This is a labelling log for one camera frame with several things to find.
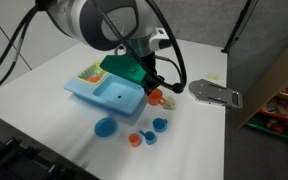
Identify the blue toy plate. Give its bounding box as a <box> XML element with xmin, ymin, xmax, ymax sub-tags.
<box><xmin>94</xmin><ymin>116</ymin><xmax>119</xmax><ymax>139</ymax></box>

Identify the crumpled white paper wad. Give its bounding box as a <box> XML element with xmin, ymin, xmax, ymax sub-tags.
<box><xmin>162</xmin><ymin>95</ymin><xmax>178</xmax><ymax>111</ymax></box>

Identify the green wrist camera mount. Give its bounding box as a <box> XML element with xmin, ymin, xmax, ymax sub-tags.
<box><xmin>99</xmin><ymin>54</ymin><xmax>152</xmax><ymax>86</ymax></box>

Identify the small orange cup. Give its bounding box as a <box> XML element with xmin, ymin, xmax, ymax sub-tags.
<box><xmin>128</xmin><ymin>132</ymin><xmax>141</xmax><ymax>148</ymax></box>

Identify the light blue toy sink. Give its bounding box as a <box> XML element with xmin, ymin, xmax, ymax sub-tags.
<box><xmin>63</xmin><ymin>71</ymin><xmax>149</xmax><ymax>118</ymax></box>

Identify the black looped cable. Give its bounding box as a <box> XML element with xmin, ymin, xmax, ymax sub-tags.
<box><xmin>90</xmin><ymin>0</ymin><xmax>188</xmax><ymax>95</ymax></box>

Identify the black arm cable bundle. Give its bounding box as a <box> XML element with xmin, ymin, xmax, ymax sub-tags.
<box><xmin>0</xmin><ymin>3</ymin><xmax>41</xmax><ymax>98</ymax></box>

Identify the grey metal mounting plate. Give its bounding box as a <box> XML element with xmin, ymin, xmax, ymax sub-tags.
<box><xmin>187</xmin><ymin>78</ymin><xmax>244</xmax><ymax>110</ymax></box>

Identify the orange toy plate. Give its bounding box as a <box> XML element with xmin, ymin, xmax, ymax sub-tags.
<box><xmin>87</xmin><ymin>75</ymin><xmax>104</xmax><ymax>84</ymax></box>

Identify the black equipment frame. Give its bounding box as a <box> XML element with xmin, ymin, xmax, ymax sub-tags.
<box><xmin>0</xmin><ymin>129</ymin><xmax>102</xmax><ymax>180</ymax></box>

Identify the colourful toy shelf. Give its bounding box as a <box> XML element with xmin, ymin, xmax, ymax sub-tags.
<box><xmin>243</xmin><ymin>71</ymin><xmax>288</xmax><ymax>146</ymax></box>

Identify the blue cup with handle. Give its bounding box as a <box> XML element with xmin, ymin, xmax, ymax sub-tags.
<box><xmin>152</xmin><ymin>117</ymin><xmax>169</xmax><ymax>134</ymax></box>

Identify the yellow-green dish drying rack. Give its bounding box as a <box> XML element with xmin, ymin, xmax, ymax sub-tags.
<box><xmin>77</xmin><ymin>61</ymin><xmax>110</xmax><ymax>84</ymax></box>

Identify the small blue handled cup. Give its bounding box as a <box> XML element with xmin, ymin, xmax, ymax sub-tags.
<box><xmin>139</xmin><ymin>129</ymin><xmax>157</xmax><ymax>146</ymax></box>

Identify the black tripod pole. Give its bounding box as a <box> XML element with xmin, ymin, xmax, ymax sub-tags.
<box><xmin>220</xmin><ymin>0</ymin><xmax>254</xmax><ymax>54</ymax></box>

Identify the pale yellow sticker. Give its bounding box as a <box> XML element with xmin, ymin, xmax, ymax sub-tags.
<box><xmin>205</xmin><ymin>71</ymin><xmax>220</xmax><ymax>81</ymax></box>

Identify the orange cup with handle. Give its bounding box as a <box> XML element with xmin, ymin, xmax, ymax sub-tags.
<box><xmin>146</xmin><ymin>88</ymin><xmax>168</xmax><ymax>107</ymax></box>

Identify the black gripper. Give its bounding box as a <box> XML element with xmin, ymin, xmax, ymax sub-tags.
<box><xmin>140</xmin><ymin>54</ymin><xmax>160</xmax><ymax>97</ymax></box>

